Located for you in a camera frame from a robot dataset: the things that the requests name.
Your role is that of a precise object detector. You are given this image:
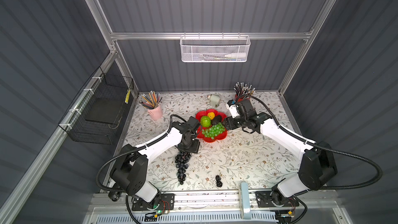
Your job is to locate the dark purple fake grape bunch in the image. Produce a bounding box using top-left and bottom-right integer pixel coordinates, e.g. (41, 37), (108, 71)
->
(175, 151), (192, 185)

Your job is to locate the green fake grape bunch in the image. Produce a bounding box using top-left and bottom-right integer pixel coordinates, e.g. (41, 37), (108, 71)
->
(202, 123), (226, 140)

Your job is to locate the green fake custard apple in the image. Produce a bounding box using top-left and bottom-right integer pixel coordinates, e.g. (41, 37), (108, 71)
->
(200, 116), (211, 128)

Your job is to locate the dark fake avocado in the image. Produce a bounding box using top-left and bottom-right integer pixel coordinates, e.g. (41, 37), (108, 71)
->
(211, 115), (222, 125)

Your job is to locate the yellow fake pear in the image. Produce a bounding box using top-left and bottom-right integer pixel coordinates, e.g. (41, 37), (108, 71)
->
(207, 112), (216, 120)

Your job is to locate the small dark grape cluster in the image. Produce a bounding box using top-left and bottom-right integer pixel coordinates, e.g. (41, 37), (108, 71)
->
(216, 175), (223, 188)

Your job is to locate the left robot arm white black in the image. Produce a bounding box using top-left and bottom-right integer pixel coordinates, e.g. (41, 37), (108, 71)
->
(110, 117), (200, 209)

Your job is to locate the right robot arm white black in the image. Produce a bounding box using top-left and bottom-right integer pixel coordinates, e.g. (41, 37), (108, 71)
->
(222, 100), (337, 207)

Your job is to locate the red flower-shaped fruit bowl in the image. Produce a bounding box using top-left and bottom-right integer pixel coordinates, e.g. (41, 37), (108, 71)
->
(195, 109), (228, 143)

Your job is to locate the red pen cup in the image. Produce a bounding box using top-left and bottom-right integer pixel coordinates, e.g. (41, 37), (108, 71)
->
(234, 94), (244, 103)

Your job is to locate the pens bundle in red cup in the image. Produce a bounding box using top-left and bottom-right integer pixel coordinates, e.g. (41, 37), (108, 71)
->
(234, 82), (255, 99)

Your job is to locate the white pencil sharpener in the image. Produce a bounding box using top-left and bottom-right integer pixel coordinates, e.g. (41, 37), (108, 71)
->
(208, 94), (221, 108)

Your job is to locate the pink pencil cup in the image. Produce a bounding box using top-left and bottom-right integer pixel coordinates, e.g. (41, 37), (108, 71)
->
(147, 104), (163, 121)

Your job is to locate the coloured pencils bundle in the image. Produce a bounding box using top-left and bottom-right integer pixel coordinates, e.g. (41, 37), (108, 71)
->
(140, 91), (162, 110)

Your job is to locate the yellow tag on basket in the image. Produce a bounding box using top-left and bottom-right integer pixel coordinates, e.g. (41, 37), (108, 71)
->
(124, 89), (131, 104)

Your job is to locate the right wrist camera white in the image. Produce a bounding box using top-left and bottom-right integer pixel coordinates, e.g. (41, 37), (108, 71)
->
(226, 100), (239, 118)

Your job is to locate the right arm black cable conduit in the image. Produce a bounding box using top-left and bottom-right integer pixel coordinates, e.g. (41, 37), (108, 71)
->
(239, 94), (383, 190)

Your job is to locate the light blue rail bracket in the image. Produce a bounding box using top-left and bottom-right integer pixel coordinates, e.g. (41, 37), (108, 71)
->
(238, 181), (251, 220)

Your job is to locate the white wire mesh basket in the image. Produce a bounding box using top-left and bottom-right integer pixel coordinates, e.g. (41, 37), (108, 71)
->
(179, 35), (251, 63)

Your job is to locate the black wire wall basket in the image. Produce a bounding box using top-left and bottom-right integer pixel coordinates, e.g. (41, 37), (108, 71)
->
(59, 68), (135, 145)

